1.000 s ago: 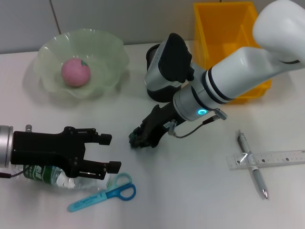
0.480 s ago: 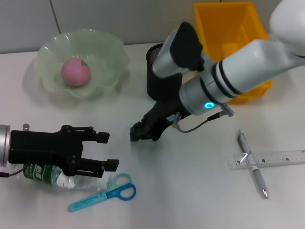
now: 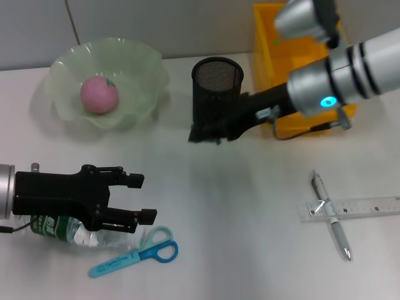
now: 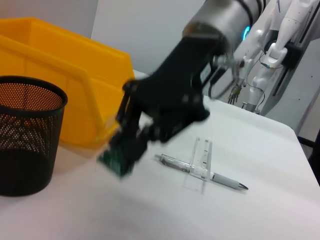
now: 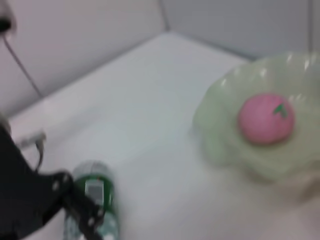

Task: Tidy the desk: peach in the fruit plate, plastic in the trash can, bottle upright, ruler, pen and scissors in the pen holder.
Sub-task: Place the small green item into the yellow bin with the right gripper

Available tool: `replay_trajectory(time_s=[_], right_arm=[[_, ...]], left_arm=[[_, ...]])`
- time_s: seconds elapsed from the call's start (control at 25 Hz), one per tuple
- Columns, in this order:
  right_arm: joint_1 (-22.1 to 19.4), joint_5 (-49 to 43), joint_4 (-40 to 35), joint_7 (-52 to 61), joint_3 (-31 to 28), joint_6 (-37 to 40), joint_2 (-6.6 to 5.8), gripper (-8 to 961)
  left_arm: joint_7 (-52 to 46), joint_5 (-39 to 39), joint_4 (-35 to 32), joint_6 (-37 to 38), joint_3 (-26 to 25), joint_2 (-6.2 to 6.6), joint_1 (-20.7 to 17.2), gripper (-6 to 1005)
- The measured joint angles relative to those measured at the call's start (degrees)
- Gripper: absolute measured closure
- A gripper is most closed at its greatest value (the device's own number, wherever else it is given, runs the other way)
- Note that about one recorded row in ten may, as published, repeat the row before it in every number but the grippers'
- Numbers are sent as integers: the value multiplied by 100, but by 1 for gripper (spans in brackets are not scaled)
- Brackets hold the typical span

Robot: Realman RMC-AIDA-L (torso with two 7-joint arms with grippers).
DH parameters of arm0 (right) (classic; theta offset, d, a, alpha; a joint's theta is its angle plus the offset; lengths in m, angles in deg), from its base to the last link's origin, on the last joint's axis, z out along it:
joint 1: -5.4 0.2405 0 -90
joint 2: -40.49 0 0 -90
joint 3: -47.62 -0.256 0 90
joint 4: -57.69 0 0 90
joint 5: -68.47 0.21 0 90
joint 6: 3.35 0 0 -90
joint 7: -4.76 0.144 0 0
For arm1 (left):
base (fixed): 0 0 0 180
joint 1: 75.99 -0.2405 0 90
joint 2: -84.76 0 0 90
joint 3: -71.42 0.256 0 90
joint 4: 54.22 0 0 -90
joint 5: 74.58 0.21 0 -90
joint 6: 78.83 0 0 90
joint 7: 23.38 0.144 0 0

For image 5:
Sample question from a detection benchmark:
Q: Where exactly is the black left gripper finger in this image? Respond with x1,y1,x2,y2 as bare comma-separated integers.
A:
64,186,105,240

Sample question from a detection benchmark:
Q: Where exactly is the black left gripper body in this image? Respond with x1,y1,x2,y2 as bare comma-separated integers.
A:
0,119,74,240

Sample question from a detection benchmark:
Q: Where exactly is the clear green-label water bottle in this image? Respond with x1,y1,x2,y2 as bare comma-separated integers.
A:
63,159,121,240

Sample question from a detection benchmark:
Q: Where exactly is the pink toy peach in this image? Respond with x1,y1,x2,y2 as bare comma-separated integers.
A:
237,92,296,145

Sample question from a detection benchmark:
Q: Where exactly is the pale green wavy fruit bowl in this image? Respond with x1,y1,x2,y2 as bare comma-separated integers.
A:
192,51,320,186

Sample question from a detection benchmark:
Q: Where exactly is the left arm wrist cable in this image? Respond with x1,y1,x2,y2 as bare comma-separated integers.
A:
19,132,47,173

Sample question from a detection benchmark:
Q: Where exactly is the grey wall cable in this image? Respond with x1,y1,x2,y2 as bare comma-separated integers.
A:
0,14,43,97

